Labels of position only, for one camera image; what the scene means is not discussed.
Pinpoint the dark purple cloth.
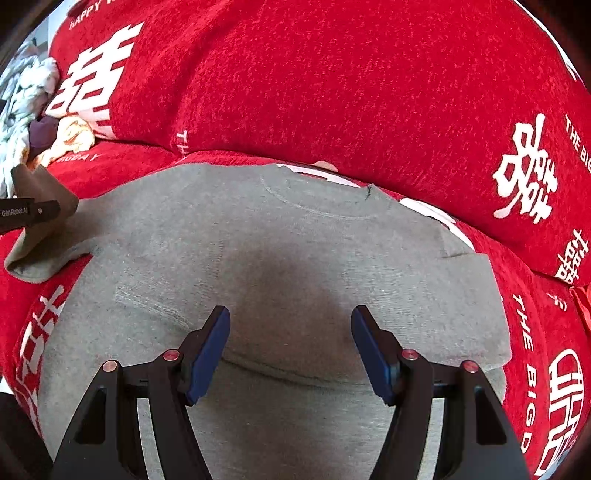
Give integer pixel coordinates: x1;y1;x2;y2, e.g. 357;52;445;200
29;115;60;158

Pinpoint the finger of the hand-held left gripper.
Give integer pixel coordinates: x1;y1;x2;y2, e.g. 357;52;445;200
0;198;61;234

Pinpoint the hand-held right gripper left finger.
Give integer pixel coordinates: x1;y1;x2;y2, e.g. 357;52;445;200
50;305;231;480

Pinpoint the cream orange cloth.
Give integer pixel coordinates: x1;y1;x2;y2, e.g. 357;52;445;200
27;115;96;169

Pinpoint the white patterned cloth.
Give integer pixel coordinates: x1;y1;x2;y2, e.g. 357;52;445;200
0;56;62;197

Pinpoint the grey knit sweater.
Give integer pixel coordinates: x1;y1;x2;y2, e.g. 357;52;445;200
4;161;514;480

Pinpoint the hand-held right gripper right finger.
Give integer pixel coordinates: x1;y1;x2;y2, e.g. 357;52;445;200
350;305;533;480

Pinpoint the red printed sofa cover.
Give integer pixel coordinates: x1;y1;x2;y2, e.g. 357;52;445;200
0;0;591;480

